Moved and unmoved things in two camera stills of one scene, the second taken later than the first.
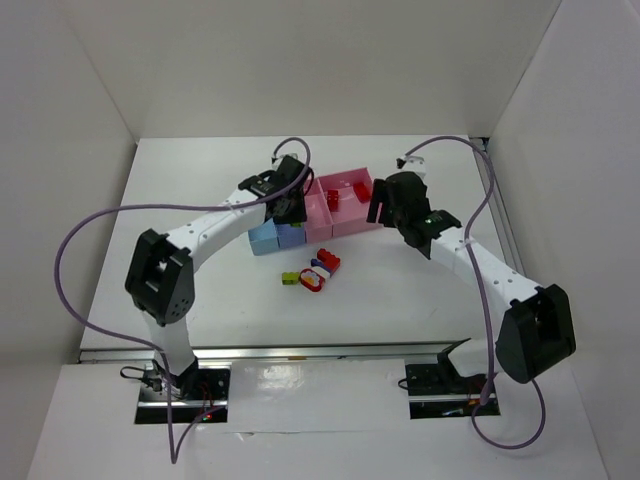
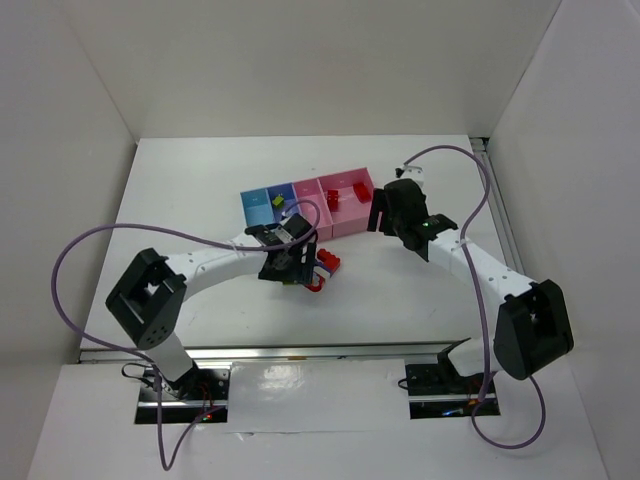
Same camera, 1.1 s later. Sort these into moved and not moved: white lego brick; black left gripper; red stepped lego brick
Moved: black left gripper
Not moved: white lego brick; red stepped lego brick
